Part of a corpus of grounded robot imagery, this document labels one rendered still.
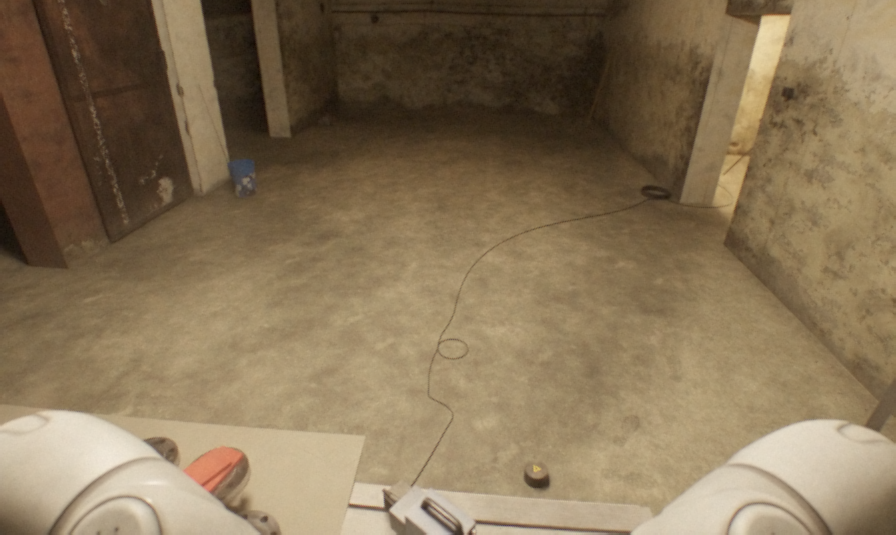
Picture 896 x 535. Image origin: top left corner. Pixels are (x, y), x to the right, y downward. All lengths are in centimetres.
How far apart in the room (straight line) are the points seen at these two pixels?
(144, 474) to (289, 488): 191
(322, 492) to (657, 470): 159
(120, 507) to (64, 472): 10
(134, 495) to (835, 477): 58
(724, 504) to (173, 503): 43
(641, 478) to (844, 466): 201
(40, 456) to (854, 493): 71
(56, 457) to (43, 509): 5
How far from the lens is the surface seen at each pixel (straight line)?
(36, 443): 57
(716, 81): 599
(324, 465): 243
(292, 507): 233
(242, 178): 589
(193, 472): 221
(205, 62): 645
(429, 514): 177
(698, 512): 45
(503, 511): 207
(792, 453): 55
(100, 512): 44
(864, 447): 59
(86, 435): 56
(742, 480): 50
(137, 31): 575
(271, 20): 881
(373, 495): 214
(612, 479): 248
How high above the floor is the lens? 189
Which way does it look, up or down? 27 degrees down
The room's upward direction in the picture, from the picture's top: 1 degrees clockwise
